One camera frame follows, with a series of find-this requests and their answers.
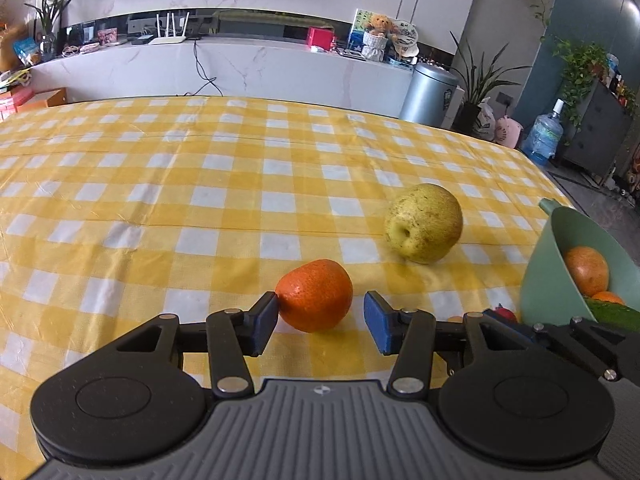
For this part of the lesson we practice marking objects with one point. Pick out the white router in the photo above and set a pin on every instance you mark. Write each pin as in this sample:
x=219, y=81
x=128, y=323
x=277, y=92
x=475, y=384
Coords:
x=170, y=35

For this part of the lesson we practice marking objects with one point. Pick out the yellow checked tablecloth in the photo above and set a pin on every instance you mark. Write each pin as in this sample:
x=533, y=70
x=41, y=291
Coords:
x=200, y=185

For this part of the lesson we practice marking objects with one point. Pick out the stacked cardboard boxes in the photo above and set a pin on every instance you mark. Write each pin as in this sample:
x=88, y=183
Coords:
x=30, y=100

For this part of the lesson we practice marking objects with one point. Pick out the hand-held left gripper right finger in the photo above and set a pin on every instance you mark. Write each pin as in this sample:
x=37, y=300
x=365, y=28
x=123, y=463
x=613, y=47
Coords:
x=379, y=324

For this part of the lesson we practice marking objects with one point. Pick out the slim green plant in vase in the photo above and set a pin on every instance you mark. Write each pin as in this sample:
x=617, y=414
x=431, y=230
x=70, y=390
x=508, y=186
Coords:
x=50, y=15

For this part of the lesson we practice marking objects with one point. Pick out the yellow-green pear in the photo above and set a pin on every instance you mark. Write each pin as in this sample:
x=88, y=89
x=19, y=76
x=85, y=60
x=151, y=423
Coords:
x=424, y=222

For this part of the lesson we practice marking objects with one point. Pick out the silver round trash can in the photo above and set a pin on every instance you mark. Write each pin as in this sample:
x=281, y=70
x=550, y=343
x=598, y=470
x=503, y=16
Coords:
x=427, y=95

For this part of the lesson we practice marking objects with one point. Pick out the blue water jug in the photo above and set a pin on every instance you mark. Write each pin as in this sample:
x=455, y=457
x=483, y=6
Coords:
x=542, y=137

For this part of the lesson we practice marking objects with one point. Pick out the green cucumber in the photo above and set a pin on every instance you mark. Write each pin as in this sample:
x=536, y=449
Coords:
x=617, y=314

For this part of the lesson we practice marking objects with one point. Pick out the pink pig-shaped appliance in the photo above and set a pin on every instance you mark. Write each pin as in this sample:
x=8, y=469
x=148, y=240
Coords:
x=508, y=132

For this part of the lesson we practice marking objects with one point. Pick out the teddy bear in white basket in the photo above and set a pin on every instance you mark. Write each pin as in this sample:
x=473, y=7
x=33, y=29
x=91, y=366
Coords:
x=376, y=40

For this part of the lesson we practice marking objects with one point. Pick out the reddish yellow pear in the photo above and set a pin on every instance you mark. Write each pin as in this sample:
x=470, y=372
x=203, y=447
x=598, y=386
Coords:
x=586, y=270

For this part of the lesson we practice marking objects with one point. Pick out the red box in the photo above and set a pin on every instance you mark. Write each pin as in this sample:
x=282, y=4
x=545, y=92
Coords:
x=320, y=39

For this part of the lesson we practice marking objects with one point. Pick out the dark grey cabinet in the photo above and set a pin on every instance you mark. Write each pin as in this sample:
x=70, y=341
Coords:
x=597, y=130

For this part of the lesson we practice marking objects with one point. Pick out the brown stuffed toy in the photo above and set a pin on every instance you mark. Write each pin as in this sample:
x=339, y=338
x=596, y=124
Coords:
x=17, y=47

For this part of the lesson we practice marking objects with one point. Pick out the orange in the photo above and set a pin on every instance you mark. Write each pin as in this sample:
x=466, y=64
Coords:
x=607, y=297
x=315, y=296

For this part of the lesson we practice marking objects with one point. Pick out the white plastic bag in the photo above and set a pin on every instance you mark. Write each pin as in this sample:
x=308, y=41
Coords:
x=484, y=121

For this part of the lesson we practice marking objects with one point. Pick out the colourful picture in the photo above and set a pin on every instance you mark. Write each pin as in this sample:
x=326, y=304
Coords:
x=360, y=27

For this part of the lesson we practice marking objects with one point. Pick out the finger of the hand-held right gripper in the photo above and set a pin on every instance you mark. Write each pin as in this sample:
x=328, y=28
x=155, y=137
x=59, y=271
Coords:
x=615, y=345
x=555, y=342

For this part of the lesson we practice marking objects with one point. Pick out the small red fruit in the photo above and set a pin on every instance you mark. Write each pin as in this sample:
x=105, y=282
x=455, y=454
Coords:
x=505, y=313

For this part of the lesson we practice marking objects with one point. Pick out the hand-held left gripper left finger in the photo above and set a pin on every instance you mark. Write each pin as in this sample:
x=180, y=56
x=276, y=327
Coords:
x=264, y=324

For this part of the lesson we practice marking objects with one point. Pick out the leafy green trailing plant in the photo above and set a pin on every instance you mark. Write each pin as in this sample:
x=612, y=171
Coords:
x=580, y=70

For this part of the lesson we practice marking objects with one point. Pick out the wall outlet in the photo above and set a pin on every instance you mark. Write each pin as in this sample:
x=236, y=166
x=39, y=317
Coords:
x=504, y=98

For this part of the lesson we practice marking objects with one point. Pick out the white marble television console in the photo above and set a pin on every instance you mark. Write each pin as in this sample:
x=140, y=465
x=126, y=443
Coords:
x=280, y=72

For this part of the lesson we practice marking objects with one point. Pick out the pink photo frame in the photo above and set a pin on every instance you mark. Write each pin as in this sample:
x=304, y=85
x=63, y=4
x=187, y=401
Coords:
x=107, y=36

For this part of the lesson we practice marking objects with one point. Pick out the long-leaf plant in black pot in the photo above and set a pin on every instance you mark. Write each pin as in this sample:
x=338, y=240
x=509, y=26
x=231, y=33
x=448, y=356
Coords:
x=475, y=85

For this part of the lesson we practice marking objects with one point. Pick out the green plastic bowl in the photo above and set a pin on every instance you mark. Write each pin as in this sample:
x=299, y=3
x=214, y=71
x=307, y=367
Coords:
x=542, y=280

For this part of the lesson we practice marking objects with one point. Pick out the round paper fan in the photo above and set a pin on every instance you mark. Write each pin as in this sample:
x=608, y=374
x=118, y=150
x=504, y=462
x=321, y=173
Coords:
x=405, y=40

